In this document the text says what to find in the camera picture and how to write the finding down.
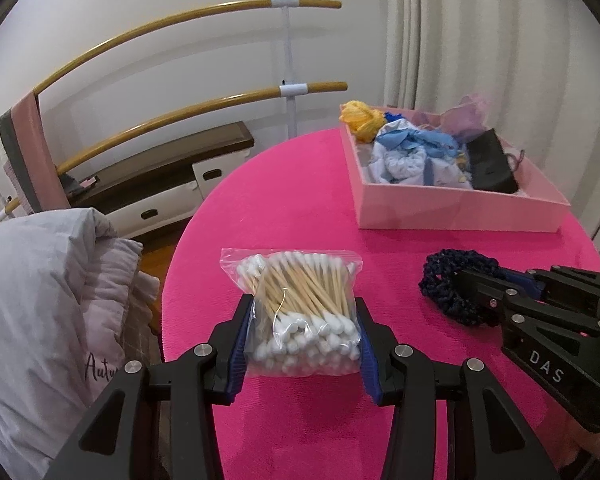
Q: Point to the pink and grey towel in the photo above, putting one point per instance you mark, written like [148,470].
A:
[27,155]

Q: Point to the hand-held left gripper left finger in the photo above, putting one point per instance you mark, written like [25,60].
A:
[241,347]

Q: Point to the royal blue cloth scrunchie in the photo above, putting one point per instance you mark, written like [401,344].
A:
[394,116]

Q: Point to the pink round tablecloth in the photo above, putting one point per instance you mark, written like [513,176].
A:
[300,210]

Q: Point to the white barre post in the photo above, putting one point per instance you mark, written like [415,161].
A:
[290,60]

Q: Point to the white cabinet with dark top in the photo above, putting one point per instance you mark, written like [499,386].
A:
[180,170]

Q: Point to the yellow yarn bundle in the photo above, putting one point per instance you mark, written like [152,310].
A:
[362,120]

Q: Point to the black leather pouch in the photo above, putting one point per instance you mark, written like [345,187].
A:
[492,165]

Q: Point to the bag of cotton swabs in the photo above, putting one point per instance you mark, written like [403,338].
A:
[300,310]

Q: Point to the printed light blue baby cloth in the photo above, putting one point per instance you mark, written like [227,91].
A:
[410,167]

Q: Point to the navy blue knit scrunchie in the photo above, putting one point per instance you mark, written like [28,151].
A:
[442,290]

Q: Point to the light blue elastic cloth cap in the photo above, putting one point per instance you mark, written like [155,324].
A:
[410,137]

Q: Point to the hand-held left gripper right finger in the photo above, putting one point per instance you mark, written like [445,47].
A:
[367,355]

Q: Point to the long wooden barre rail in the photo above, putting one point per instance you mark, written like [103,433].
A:
[145,35]

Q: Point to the white duvet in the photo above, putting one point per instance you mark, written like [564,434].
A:
[45,310]

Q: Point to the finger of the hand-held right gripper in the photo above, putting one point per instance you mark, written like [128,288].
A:
[480,287]
[527,280]

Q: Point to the cream curtain with lace trim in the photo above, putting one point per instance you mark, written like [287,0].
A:
[480,35]

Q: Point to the short wooden barre rail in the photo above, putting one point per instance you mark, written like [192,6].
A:
[180,110]

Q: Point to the pink cardboard box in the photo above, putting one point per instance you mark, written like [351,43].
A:
[455,207]

